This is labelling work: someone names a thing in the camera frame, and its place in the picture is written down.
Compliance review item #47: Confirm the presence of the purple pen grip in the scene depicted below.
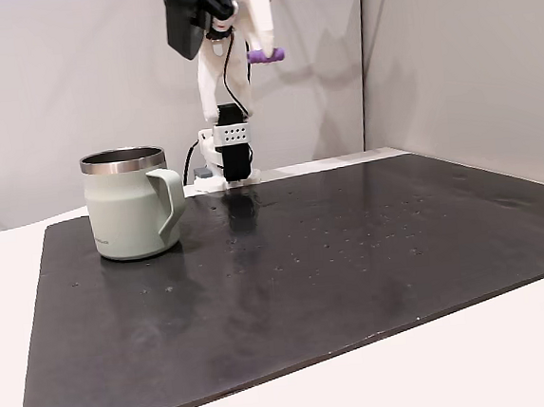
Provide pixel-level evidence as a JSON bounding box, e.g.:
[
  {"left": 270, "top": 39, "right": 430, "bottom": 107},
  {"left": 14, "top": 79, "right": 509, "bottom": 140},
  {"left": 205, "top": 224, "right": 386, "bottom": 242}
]
[{"left": 245, "top": 46, "right": 286, "bottom": 66}]

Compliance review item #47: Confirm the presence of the sage green steel mug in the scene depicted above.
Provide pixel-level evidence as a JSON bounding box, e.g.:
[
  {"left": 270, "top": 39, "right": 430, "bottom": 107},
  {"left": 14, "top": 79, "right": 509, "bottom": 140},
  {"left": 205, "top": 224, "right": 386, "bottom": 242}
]
[{"left": 78, "top": 143, "right": 193, "bottom": 265}]

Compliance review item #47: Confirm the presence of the black table mat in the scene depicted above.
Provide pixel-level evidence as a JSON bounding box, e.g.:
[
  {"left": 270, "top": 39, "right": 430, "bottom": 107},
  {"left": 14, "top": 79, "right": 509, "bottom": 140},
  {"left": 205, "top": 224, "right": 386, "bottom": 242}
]
[{"left": 0, "top": 140, "right": 544, "bottom": 407}]

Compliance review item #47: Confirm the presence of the black camera box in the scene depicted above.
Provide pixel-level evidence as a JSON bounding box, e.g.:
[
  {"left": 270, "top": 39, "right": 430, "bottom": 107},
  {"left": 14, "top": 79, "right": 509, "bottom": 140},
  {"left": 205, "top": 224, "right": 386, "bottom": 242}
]
[{"left": 161, "top": 0, "right": 244, "bottom": 64}]

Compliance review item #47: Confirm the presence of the black camera cable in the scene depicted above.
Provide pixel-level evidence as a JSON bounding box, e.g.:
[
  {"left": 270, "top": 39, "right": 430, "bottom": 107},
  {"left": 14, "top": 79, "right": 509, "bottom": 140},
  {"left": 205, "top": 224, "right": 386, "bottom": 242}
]
[{"left": 216, "top": 28, "right": 250, "bottom": 120}]

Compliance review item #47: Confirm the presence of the black base cable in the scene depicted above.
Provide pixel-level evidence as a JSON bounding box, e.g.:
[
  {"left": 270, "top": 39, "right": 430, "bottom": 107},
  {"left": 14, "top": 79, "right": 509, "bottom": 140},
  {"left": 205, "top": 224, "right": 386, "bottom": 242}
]
[{"left": 179, "top": 140, "right": 203, "bottom": 187}]

